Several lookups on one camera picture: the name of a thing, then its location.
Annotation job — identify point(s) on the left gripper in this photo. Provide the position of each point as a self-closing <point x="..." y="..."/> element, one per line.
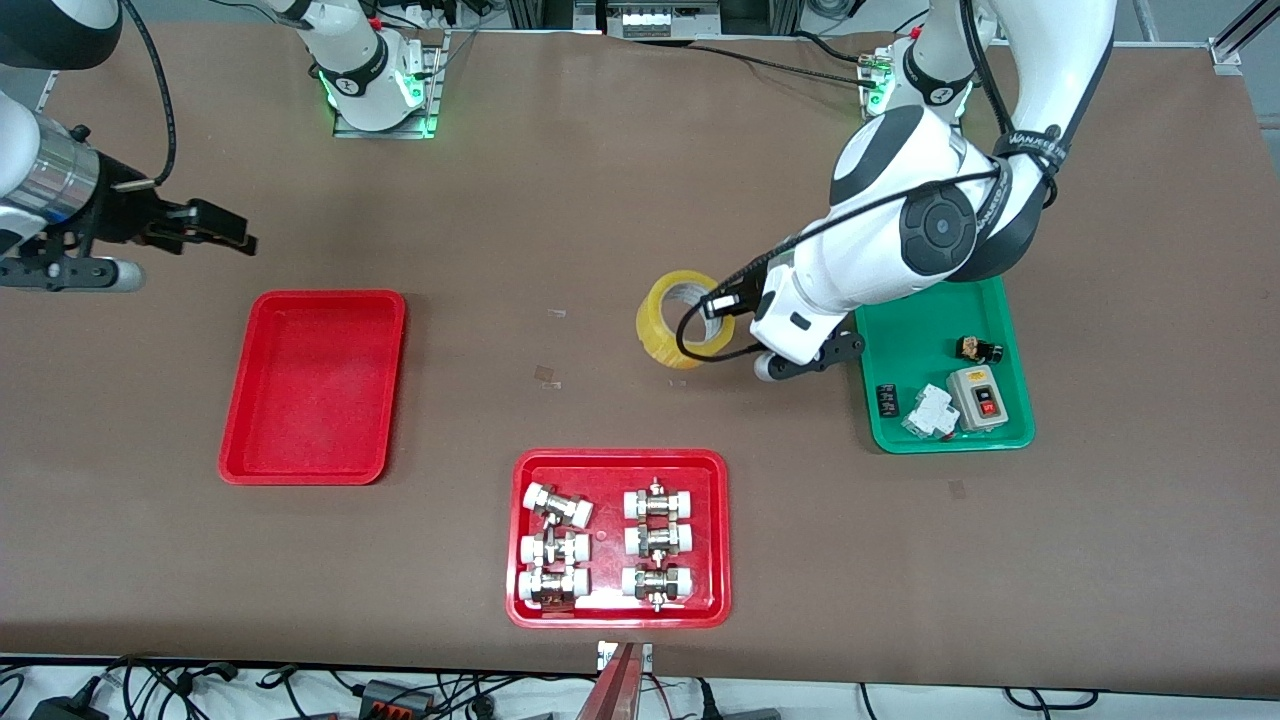
<point x="729" y="298"/>

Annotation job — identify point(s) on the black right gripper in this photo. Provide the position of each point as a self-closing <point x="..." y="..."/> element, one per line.
<point x="118" y="213"/>

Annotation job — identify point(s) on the yellow tape roll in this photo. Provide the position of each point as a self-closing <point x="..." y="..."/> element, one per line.
<point x="655" y="335"/>

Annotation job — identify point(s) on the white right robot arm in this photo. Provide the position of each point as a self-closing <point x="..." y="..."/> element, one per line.
<point x="360" y="70"/>

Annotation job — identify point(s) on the empty red plastic tray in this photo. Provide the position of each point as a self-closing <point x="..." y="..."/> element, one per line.
<point x="310" y="390"/>

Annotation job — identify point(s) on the green plastic tray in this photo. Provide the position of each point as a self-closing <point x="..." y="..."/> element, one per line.
<point x="920" y="385"/>

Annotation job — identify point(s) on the red tray with fittings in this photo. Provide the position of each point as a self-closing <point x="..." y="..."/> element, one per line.
<point x="610" y="500"/>

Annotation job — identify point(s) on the small black relay module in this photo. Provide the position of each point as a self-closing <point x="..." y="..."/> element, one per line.
<point x="887" y="400"/>

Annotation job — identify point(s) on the white metal pipe fitting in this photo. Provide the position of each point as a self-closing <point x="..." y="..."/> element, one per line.
<point x="558" y="505"/>
<point x="658" y="504"/>
<point x="657" y="582"/>
<point x="658" y="540"/>
<point x="553" y="549"/>
<point x="553" y="584"/>

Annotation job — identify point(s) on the white circuit breaker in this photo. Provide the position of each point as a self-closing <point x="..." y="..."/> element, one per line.
<point x="930" y="412"/>

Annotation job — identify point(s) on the small black yellow connector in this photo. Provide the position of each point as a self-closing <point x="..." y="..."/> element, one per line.
<point x="975" y="349"/>

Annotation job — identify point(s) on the white power strip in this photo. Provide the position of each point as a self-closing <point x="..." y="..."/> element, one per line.
<point x="645" y="22"/>

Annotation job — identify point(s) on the black orange power adapter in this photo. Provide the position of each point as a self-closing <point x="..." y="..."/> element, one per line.
<point x="395" y="698"/>

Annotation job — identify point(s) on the aluminium corner profile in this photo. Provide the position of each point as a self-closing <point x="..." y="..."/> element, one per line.
<point x="1245" y="30"/>

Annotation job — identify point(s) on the grey switch box red button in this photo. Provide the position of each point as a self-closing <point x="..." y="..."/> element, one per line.
<point x="970" y="385"/>

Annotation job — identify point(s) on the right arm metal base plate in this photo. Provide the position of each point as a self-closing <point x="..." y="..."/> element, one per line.
<point x="433" y="100"/>

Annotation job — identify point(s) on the red aluminium bar with mount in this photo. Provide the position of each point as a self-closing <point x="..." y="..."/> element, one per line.
<point x="612" y="690"/>

